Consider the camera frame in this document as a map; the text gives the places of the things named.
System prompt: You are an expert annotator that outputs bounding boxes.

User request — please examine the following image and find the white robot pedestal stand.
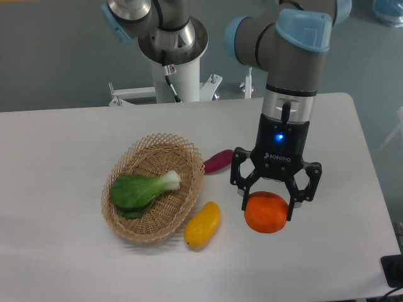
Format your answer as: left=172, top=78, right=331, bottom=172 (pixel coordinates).
left=108, top=57, right=223, bottom=106

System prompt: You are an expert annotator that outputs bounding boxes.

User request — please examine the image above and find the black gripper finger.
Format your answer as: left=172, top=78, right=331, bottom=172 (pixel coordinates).
left=285, top=161, right=323, bottom=221
left=230, top=147, right=264, bottom=212

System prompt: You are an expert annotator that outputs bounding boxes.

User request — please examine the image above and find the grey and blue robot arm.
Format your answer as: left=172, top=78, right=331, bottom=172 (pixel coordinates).
left=101, top=1, right=352, bottom=210

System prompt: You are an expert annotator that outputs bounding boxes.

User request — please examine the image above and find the black cable on pedestal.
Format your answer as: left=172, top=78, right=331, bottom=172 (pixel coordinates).
left=161, top=50, right=182, bottom=103

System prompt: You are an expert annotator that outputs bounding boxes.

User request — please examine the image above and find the woven wicker basket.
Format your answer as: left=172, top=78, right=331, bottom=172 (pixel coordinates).
left=101, top=133, right=204, bottom=242

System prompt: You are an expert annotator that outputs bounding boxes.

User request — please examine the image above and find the yellow mango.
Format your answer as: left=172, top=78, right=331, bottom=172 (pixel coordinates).
left=184, top=201, right=221, bottom=249

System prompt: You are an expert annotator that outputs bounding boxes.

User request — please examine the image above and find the blue object top right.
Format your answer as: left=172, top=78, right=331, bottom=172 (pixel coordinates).
left=372, top=0, right=402, bottom=28

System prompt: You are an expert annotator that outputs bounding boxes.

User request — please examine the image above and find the black device at table edge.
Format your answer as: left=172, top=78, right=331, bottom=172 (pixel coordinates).
left=380, top=254, right=402, bottom=288

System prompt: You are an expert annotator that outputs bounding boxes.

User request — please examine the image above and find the orange fruit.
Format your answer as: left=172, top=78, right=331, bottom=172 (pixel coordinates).
left=244, top=191, right=288, bottom=233

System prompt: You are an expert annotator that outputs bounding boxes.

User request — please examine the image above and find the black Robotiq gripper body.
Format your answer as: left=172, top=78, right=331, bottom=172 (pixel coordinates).
left=251, top=114, right=310, bottom=182

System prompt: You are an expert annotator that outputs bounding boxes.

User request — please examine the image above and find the purple sweet potato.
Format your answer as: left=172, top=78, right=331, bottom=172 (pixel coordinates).
left=203, top=149, right=233, bottom=174

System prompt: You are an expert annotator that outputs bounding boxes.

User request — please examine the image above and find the green bok choy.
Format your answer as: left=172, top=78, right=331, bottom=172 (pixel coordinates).
left=110, top=171, right=181, bottom=219

